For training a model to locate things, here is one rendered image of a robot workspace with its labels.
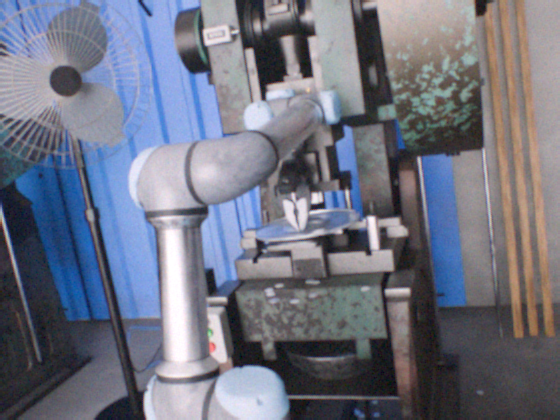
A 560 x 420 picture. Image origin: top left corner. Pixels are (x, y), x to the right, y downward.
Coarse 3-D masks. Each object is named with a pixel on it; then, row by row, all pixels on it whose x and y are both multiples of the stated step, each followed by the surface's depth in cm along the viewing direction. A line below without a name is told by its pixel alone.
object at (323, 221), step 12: (312, 216) 167; (324, 216) 163; (336, 216) 160; (348, 216) 157; (264, 228) 163; (276, 228) 160; (288, 228) 155; (312, 228) 151; (324, 228) 149; (336, 228) 145; (264, 240) 149; (276, 240) 146; (288, 240) 144
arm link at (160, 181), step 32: (160, 160) 100; (160, 192) 100; (192, 192) 98; (160, 224) 101; (192, 224) 102; (160, 256) 102; (192, 256) 102; (160, 288) 103; (192, 288) 102; (192, 320) 102; (192, 352) 102; (160, 384) 102; (192, 384) 100; (160, 416) 101; (192, 416) 98
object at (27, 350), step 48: (0, 48) 230; (48, 144) 252; (0, 192) 259; (0, 240) 248; (0, 288) 246; (48, 288) 272; (0, 336) 245; (48, 336) 271; (0, 384) 243; (48, 384) 261
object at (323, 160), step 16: (288, 80) 158; (304, 80) 152; (320, 128) 154; (304, 144) 157; (320, 144) 155; (336, 144) 166; (304, 160) 154; (320, 160) 156; (336, 160) 165; (320, 176) 155
